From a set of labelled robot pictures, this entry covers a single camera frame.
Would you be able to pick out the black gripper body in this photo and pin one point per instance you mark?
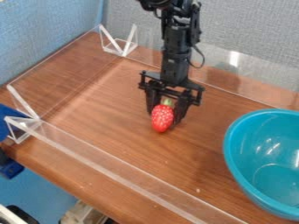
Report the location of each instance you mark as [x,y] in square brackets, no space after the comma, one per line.
[172,80]

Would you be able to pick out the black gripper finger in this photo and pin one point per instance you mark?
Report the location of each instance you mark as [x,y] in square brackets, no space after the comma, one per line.
[152,99]
[183,103]

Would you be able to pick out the red toy strawberry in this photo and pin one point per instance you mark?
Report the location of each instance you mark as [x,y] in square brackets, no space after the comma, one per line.
[163,116]

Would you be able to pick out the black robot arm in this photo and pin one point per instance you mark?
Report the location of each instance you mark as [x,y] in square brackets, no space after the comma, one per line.
[180,33]

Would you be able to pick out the blue plastic bowl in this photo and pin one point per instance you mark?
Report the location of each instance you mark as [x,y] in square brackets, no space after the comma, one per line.
[260,148]

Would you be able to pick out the white box under table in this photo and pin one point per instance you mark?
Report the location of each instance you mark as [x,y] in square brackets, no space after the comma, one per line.
[83,214]

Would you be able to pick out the black white object bottom left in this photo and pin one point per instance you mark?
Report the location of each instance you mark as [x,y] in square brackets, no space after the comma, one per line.
[13,215]

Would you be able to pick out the clear acrylic barrier frame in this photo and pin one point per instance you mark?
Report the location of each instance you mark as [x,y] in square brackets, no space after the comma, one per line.
[141,177]

